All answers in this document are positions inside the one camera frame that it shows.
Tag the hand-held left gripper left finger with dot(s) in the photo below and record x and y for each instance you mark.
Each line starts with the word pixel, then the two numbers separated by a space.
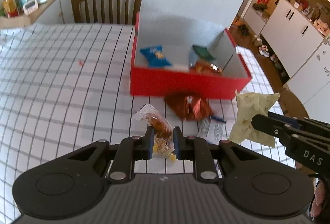
pixel 149 142

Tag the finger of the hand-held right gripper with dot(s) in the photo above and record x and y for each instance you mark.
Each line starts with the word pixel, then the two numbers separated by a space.
pixel 286 118
pixel 268 126

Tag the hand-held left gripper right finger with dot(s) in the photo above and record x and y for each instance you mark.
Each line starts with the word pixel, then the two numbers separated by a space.
pixel 178 143

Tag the yellow clear pastry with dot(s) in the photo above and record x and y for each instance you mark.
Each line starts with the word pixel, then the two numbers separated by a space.
pixel 159 123

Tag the pale green snack packet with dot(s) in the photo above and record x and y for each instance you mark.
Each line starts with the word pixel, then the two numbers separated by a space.
pixel 247 107

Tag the red cardboard box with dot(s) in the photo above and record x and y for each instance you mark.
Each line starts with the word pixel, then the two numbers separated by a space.
pixel 180 82

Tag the orange chips bag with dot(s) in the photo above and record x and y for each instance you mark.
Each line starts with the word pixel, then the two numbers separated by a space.
pixel 203 68

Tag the blue snack packet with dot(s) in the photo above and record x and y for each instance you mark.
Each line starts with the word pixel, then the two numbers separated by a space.
pixel 154 55

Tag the person's right hand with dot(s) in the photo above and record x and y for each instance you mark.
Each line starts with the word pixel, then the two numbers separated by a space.
pixel 319 198

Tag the brown foil snack bag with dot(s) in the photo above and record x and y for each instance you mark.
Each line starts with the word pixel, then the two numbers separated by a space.
pixel 185 107

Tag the white blue wrapper packet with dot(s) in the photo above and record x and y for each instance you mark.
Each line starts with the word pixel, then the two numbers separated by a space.
pixel 212 129

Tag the white tall cabinet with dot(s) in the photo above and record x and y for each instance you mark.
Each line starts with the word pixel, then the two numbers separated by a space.
pixel 314 79

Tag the row of shoes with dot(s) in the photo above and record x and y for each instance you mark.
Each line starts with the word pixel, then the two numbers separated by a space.
pixel 265 49

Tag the white lower cabinet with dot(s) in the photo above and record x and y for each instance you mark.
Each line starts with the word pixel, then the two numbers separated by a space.
pixel 291 33

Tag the checkered white tablecloth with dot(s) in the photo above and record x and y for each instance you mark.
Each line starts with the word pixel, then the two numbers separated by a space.
pixel 64 84

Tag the white kitchen timer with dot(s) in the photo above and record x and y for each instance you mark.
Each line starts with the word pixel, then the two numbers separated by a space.
pixel 30 7

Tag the orange juice bottle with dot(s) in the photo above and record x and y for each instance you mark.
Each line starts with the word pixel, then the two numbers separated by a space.
pixel 9 3

